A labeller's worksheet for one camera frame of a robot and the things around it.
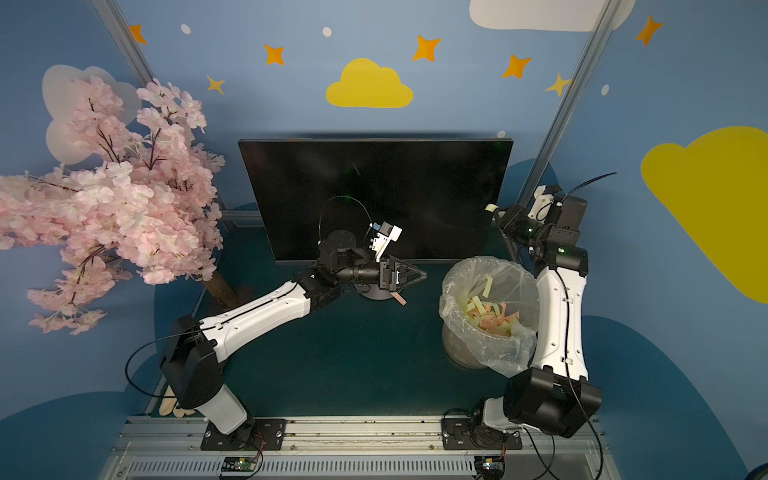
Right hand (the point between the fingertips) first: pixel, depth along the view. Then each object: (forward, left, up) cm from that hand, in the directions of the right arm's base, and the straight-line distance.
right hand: (504, 211), depth 74 cm
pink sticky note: (-4, +26, -37) cm, 45 cm away
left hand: (-17, +20, -3) cm, 27 cm away
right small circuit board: (-50, +1, -40) cm, 64 cm away
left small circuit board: (-54, +63, -38) cm, 91 cm away
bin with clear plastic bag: (-12, -3, -30) cm, 33 cm away
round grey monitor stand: (-3, +34, -36) cm, 50 cm away
